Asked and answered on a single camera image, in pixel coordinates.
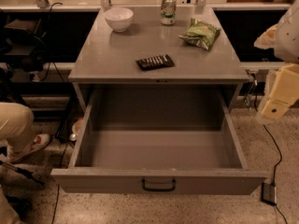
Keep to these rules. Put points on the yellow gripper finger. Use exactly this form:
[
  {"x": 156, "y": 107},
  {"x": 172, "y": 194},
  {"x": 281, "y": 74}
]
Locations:
[{"x": 284, "y": 92}]

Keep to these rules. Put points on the black rxbar chocolate bar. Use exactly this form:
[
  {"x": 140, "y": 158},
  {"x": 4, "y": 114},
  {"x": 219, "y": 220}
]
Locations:
[{"x": 155, "y": 62}]

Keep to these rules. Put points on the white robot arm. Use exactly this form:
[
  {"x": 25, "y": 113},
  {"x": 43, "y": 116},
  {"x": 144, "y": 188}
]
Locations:
[{"x": 283, "y": 38}]

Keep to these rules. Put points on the open grey top drawer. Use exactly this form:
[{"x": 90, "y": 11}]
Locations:
[{"x": 158, "y": 133}]

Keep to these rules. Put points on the grey metal cabinet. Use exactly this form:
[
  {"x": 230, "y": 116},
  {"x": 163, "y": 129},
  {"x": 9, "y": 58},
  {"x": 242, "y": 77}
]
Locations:
[{"x": 110, "y": 57}]

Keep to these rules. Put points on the black power adapter box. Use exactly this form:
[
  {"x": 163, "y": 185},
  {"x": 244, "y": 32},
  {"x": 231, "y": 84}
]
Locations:
[{"x": 269, "y": 194}]

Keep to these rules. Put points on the green chip bag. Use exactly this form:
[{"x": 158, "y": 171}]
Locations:
[{"x": 201, "y": 34}]

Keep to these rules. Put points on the green white soda can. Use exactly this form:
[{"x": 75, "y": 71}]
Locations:
[{"x": 168, "y": 12}]

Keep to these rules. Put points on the white ceramic bowl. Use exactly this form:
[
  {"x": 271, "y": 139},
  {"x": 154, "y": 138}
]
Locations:
[{"x": 119, "y": 19}]

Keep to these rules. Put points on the white red sneaker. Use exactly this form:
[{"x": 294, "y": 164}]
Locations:
[{"x": 40, "y": 141}]

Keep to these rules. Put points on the black equipment on left shelf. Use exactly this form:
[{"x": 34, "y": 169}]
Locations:
[{"x": 21, "y": 43}]

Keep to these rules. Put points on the black tripod leg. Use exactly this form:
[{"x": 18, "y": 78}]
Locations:
[{"x": 21, "y": 171}]

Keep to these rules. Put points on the person leg beige trousers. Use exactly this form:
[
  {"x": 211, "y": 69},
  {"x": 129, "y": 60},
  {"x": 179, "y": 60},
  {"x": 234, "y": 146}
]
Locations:
[{"x": 16, "y": 124}]

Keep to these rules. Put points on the black drawer handle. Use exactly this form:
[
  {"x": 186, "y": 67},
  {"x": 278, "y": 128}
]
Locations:
[{"x": 150, "y": 186}]

